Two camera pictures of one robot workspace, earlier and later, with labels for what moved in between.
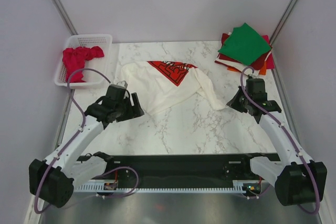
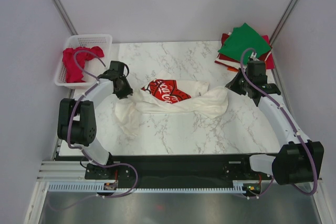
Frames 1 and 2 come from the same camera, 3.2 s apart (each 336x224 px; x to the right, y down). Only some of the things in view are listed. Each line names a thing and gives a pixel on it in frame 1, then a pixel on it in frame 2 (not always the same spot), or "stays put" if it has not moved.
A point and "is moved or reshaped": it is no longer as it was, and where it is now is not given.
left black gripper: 134,111 to 128,91
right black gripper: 233,103 to 232,85
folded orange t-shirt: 262,72 stays put
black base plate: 215,168 stays put
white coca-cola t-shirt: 160,85 is moved or reshaped
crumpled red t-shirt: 75,58 stays put
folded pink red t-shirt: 270,62 stays put
